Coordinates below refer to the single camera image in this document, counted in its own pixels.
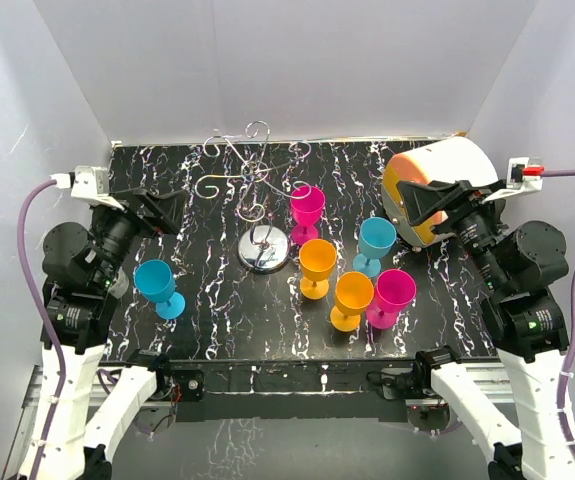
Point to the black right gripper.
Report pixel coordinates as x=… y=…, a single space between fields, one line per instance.
x=422 y=199

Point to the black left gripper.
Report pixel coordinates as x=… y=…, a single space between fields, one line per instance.
x=168 y=208

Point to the blue wine glass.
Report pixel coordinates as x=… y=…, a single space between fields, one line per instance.
x=376 y=237
x=154 y=279

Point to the orange wine glass front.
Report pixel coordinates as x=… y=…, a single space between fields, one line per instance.
x=354 y=292

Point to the orange wine glass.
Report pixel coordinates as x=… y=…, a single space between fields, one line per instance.
x=317 y=259
x=354 y=292

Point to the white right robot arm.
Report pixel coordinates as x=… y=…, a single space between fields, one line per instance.
x=526 y=325

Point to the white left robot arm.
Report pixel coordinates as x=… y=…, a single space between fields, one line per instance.
x=76 y=303

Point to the pink wine glass front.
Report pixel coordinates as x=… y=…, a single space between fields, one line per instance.
x=394 y=290

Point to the pink wine glass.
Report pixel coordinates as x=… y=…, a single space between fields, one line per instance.
x=394 y=290
x=307 y=205

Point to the chrome wine glass rack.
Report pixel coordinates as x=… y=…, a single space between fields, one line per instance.
x=263 y=248

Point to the pink wine glass rear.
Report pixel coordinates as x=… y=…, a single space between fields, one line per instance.
x=307 y=205

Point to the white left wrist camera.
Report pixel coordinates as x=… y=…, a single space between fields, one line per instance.
x=88 y=184

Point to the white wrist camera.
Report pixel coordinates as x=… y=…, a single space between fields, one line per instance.
x=524 y=177
x=88 y=184

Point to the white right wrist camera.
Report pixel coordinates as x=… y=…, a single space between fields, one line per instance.
x=524 y=177

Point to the aluminium front rail frame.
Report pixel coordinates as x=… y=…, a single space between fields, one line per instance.
x=304 y=389

